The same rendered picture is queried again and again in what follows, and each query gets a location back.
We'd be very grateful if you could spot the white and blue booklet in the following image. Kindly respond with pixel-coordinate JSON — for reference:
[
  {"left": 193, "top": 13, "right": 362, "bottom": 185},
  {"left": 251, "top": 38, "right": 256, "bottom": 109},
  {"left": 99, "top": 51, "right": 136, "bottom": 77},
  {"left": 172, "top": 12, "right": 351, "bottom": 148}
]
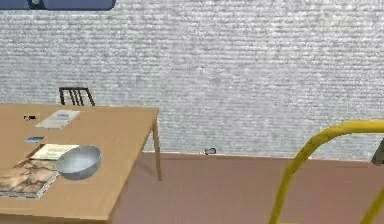
[{"left": 35, "top": 109, "right": 82, "bottom": 130}]

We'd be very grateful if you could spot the pale cream open book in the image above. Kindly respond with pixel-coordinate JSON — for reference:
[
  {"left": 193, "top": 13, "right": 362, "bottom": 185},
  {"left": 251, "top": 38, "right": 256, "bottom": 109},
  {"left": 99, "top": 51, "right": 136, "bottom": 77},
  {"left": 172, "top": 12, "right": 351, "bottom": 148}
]
[{"left": 27, "top": 143, "right": 80, "bottom": 162}]

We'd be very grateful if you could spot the grey metal bowl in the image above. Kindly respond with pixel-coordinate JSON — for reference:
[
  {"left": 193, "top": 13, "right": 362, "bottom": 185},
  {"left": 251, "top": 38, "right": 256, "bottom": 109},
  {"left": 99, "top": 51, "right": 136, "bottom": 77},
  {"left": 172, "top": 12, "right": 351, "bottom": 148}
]
[{"left": 55, "top": 145, "right": 102, "bottom": 182}]

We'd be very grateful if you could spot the light wooden table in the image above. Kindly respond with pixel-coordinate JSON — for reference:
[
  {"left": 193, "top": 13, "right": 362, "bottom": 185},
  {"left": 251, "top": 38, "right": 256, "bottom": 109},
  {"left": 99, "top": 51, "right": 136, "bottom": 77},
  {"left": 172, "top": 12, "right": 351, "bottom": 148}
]
[{"left": 0, "top": 102, "right": 163, "bottom": 223}]

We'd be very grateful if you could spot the blue framed wall picture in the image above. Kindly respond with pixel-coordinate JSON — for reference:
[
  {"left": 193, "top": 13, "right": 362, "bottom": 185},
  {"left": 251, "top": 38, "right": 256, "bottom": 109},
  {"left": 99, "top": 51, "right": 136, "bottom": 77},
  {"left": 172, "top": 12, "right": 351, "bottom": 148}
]
[{"left": 0, "top": 0, "right": 117, "bottom": 12}]

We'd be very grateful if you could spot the dark wooden chair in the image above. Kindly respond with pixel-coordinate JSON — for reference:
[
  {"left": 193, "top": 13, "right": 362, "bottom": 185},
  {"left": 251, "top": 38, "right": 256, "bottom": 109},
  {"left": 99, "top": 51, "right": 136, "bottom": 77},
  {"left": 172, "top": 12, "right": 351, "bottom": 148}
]
[{"left": 58, "top": 86, "right": 96, "bottom": 107}]

